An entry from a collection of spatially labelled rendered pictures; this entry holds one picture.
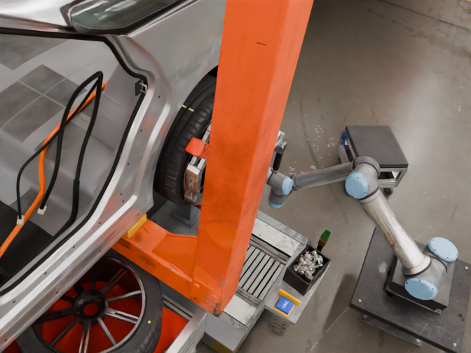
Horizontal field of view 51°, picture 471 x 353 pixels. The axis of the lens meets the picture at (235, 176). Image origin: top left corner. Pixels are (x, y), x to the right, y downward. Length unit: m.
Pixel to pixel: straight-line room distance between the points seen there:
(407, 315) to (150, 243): 1.43
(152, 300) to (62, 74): 1.18
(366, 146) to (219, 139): 2.15
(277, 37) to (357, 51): 3.91
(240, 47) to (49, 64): 1.56
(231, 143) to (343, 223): 2.10
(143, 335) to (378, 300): 1.28
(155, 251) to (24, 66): 1.12
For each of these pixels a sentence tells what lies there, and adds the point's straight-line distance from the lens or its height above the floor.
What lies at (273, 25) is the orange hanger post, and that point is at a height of 2.02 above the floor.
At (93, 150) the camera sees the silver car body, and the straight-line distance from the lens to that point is 2.24.
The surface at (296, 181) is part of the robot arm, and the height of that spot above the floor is 0.58.
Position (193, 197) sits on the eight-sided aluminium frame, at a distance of 2.36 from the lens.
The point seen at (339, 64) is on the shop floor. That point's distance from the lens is 4.82.
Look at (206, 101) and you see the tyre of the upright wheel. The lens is 2.25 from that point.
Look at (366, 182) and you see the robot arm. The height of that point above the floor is 0.98.
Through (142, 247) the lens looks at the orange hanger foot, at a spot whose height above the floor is 0.68.
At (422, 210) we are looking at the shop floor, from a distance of 3.79.
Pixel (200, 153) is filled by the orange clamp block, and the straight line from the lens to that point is 2.13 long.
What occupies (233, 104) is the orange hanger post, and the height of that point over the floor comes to 1.75.
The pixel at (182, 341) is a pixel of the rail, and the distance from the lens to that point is 2.43.
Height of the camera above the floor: 2.63
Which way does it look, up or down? 48 degrees down
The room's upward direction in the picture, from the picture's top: 11 degrees clockwise
